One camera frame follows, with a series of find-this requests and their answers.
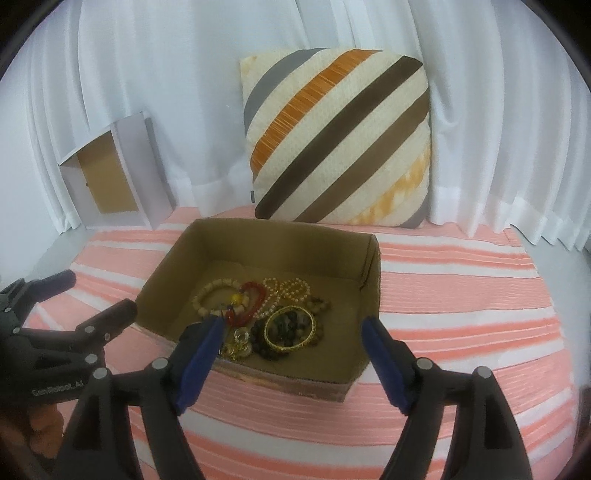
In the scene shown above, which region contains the dark bead bracelet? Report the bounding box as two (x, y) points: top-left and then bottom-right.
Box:
(250, 310), (311, 361)

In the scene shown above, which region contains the gold chain bangle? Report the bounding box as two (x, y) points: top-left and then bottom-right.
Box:
(263, 305), (318, 353)

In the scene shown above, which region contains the white open cardboard box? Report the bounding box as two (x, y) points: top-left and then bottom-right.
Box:
(58, 112), (173, 230)

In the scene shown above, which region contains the person left hand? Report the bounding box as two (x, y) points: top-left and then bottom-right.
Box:
(1, 405), (64, 459)

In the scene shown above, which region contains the striped throw pillow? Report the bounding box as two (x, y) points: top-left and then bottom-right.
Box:
(239, 48), (432, 228)

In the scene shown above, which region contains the brown bead bracelet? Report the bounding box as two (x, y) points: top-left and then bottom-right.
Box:
(303, 297), (333, 345)

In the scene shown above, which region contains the white curtain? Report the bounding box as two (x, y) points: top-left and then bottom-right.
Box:
(18, 1), (590, 249)

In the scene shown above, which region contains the light wooden bead bracelet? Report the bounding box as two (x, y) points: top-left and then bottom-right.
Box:
(191, 277), (243, 319)

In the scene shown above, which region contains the red bead bracelet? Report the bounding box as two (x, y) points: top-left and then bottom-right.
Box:
(223, 280), (270, 326)

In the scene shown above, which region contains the gold pendant keychain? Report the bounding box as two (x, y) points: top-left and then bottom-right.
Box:
(219, 327), (253, 361)

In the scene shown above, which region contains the printed cardboard box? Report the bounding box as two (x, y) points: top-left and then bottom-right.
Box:
(136, 218), (381, 403)

